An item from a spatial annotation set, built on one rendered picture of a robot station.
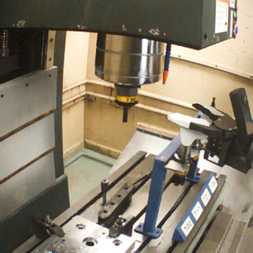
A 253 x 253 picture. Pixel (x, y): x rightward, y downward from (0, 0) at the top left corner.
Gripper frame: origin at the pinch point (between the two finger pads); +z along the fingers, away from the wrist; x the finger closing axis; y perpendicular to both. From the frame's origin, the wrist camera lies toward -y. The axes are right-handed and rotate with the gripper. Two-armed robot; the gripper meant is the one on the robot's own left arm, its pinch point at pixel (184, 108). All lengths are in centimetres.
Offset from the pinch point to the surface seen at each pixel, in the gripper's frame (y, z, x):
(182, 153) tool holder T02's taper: 23.7, 9.1, 21.4
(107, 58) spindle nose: -8.1, 15.5, -7.9
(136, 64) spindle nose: -7.5, 10.0, -5.1
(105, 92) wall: 48, 100, 85
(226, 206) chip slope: 76, 0, 75
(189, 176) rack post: 57, 21, 59
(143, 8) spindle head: -21.5, 5.5, -10.5
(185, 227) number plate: 53, 0, 23
